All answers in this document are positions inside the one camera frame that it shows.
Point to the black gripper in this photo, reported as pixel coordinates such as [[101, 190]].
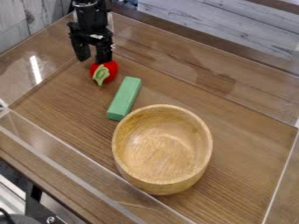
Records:
[[89, 29]]

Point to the red plush strawberry toy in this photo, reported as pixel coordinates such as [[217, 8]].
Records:
[[102, 73]]

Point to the clear acrylic front wall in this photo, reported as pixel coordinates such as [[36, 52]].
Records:
[[81, 184]]

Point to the wooden bowl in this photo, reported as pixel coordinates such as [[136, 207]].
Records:
[[161, 147]]

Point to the black metal table leg bracket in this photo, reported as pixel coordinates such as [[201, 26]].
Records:
[[36, 210]]

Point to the green rectangular block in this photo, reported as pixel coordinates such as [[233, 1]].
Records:
[[124, 98]]

